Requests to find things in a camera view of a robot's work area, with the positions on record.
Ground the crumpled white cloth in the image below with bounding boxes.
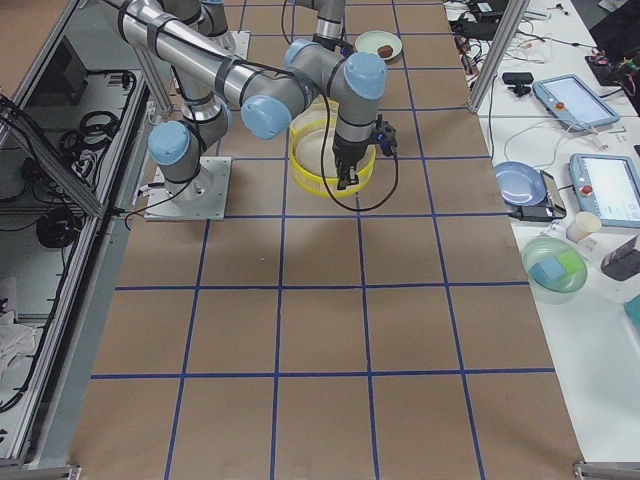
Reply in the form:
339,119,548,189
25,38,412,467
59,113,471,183
0,279,36,386

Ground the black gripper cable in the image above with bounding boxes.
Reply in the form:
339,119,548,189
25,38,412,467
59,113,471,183
319,112,401,214

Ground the white paper cup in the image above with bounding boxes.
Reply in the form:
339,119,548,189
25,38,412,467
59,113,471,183
565,211,602,243

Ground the aluminium frame post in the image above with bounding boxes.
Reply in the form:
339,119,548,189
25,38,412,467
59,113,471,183
467,0,529,114

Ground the teach pendant near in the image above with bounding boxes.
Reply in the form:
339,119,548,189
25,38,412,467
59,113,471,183
569,153,639,228

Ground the blue plate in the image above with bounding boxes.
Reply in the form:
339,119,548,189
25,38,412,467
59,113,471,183
495,161,547,206

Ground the black webcam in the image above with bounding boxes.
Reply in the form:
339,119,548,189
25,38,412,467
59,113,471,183
502,72,534,98

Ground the brown bun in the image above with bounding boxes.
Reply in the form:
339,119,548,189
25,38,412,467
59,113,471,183
377,45,394,59

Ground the teach pendant far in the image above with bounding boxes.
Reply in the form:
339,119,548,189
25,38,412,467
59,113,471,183
531,74,620,130

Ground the green bowl with blocks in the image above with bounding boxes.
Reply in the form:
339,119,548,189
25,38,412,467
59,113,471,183
521,236,588,304

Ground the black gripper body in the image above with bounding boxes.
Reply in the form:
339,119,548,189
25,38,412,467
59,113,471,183
332,133,368,173

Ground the teach pendant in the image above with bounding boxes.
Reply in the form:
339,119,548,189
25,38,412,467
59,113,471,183
531,74,620,130
569,153,639,228

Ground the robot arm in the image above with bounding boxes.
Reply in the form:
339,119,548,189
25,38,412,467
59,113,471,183
291,0,351,52
102,1,397,191

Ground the yellow steamer basket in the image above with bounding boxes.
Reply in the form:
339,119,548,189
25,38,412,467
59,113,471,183
290,97,376,198

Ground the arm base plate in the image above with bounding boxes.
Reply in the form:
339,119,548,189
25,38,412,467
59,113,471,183
144,156,232,221
227,31,251,60

